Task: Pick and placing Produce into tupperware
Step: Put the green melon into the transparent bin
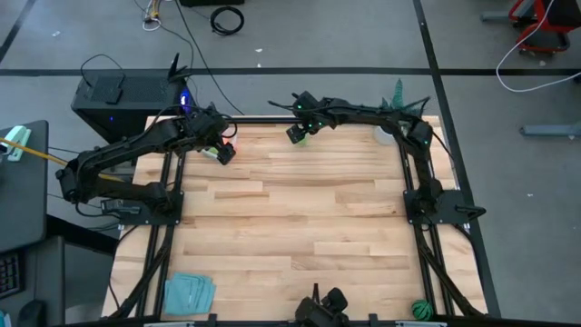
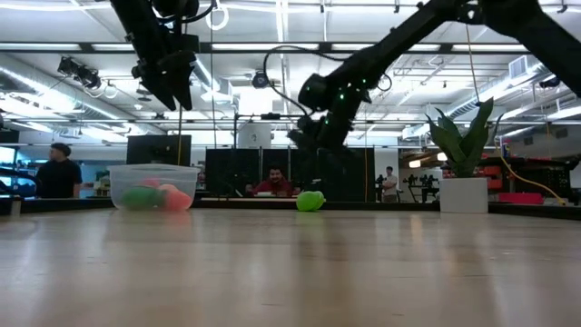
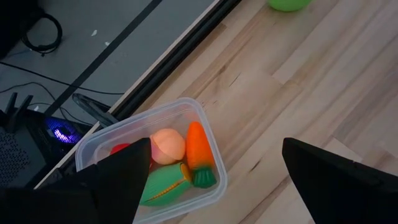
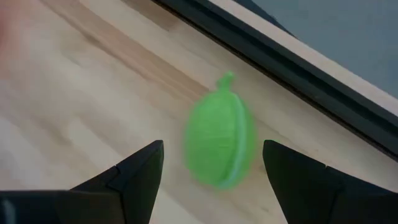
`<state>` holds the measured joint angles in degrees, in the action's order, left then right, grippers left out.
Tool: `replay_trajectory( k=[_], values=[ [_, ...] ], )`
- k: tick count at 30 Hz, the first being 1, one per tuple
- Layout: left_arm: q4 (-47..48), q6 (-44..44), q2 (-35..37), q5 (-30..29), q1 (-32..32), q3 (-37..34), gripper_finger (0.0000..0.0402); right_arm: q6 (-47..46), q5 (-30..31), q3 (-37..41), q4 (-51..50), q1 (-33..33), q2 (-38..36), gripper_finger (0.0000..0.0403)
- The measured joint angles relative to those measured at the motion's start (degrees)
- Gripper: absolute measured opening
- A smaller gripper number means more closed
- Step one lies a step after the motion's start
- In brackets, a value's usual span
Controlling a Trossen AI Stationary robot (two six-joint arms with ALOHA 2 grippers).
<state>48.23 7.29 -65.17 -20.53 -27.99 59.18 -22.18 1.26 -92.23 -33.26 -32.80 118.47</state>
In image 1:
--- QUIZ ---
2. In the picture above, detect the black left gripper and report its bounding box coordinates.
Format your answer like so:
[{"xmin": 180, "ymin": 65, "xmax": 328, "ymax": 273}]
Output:
[{"xmin": 188, "ymin": 107, "xmax": 238, "ymax": 166}]

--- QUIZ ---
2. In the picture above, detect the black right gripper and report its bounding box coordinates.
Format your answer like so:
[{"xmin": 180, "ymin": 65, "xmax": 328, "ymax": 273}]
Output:
[{"xmin": 285, "ymin": 108, "xmax": 337, "ymax": 144}]

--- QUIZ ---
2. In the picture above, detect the green striped watermelon toy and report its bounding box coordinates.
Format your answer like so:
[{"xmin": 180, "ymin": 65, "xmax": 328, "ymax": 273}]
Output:
[{"xmin": 410, "ymin": 299, "xmax": 435, "ymax": 322}]

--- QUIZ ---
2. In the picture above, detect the clear plastic tupperware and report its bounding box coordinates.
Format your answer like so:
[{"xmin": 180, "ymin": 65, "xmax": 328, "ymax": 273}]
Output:
[{"xmin": 199, "ymin": 134, "xmax": 240, "ymax": 161}]

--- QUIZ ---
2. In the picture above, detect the white plant pot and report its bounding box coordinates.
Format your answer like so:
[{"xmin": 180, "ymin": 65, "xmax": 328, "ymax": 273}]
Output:
[{"xmin": 372, "ymin": 125, "xmax": 401, "ymax": 147}]

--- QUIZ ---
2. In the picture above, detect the black antenna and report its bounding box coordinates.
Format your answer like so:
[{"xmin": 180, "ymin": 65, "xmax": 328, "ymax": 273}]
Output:
[{"xmin": 166, "ymin": 52, "xmax": 194, "ymax": 84}]

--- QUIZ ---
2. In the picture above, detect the green leafy plant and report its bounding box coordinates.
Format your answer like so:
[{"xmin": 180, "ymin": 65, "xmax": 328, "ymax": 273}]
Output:
[{"xmin": 375, "ymin": 77, "xmax": 431, "ymax": 120}]

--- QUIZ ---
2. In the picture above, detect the black computer tower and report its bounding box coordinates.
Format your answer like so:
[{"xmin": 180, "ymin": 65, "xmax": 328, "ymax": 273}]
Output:
[{"xmin": 70, "ymin": 67, "xmax": 194, "ymax": 143}]

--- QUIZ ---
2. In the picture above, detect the small black box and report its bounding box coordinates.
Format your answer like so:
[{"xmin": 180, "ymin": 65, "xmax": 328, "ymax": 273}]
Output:
[{"xmin": 89, "ymin": 74, "xmax": 126, "ymax": 105}]

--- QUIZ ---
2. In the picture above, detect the teal cloth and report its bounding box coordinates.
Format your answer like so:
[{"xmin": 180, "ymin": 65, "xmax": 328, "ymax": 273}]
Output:
[{"xmin": 162, "ymin": 272, "xmax": 218, "ymax": 317}]

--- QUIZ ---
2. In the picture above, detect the black flat box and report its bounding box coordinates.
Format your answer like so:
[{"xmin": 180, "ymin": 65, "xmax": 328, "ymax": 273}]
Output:
[{"xmin": 179, "ymin": 0, "xmax": 246, "ymax": 7}]

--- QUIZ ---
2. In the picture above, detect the grey cabinet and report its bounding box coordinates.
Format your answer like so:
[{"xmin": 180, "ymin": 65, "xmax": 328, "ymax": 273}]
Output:
[{"xmin": 44, "ymin": 213, "xmax": 120, "ymax": 327}]

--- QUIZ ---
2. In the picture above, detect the dark grey desk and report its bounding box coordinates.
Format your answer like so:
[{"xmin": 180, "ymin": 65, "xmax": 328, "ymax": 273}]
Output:
[{"xmin": 0, "ymin": 119, "xmax": 50, "ymax": 254}]

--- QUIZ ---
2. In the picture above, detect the mint green stapler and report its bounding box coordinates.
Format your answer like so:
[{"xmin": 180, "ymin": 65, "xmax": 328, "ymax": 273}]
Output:
[{"xmin": 0, "ymin": 125, "xmax": 33, "ymax": 164}]

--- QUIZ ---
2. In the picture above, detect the black keyboard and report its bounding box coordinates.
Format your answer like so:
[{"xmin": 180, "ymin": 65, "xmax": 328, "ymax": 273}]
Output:
[{"xmin": 0, "ymin": 252, "xmax": 25, "ymax": 300}]

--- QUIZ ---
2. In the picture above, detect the black computer mouse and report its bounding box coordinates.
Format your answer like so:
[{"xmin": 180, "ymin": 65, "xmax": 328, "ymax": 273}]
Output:
[{"xmin": 16, "ymin": 299, "xmax": 47, "ymax": 327}]

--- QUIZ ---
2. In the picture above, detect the grey metal foot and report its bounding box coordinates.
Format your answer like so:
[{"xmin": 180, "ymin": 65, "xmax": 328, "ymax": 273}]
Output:
[{"xmin": 519, "ymin": 122, "xmax": 581, "ymax": 138}]

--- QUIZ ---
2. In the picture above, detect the red metal cart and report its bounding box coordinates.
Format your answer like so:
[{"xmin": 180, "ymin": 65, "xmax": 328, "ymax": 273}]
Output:
[{"xmin": 480, "ymin": 0, "xmax": 581, "ymax": 56}]

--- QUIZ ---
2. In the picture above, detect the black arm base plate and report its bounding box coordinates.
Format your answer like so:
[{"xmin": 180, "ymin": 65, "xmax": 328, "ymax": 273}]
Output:
[
  {"xmin": 118, "ymin": 189, "xmax": 186, "ymax": 227},
  {"xmin": 402, "ymin": 188, "xmax": 474, "ymax": 227}
]

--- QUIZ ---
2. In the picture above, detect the long black floor cable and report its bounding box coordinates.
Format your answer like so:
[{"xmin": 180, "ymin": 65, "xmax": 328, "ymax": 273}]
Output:
[{"xmin": 174, "ymin": 0, "xmax": 246, "ymax": 117}]

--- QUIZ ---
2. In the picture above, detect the coiled black cable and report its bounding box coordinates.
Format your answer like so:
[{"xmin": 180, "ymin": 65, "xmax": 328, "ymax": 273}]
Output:
[{"xmin": 209, "ymin": 5, "xmax": 246, "ymax": 37}]

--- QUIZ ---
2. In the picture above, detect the white yellow cable bundle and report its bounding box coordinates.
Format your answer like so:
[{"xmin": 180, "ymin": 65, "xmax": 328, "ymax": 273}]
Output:
[{"xmin": 141, "ymin": 0, "xmax": 165, "ymax": 33}]

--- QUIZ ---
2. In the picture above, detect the thick yellow cable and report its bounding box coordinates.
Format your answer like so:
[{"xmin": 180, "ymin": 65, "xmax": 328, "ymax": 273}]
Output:
[{"xmin": 0, "ymin": 135, "xmax": 126, "ymax": 183}]

